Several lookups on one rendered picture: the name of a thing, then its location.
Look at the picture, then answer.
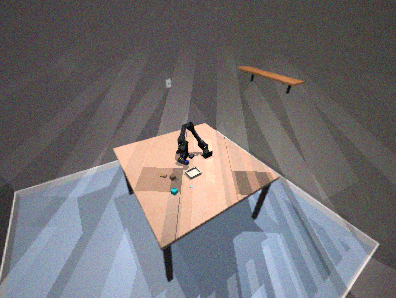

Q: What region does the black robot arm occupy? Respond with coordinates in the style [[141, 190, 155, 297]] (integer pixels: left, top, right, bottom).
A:
[[177, 122, 210, 158]]

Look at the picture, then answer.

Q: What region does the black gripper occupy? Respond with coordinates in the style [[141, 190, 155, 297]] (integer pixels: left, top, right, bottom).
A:
[[176, 148, 194, 161]]

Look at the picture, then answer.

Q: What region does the white tray with grey walls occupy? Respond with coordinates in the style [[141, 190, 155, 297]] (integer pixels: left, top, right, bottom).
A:
[[185, 166, 202, 179]]

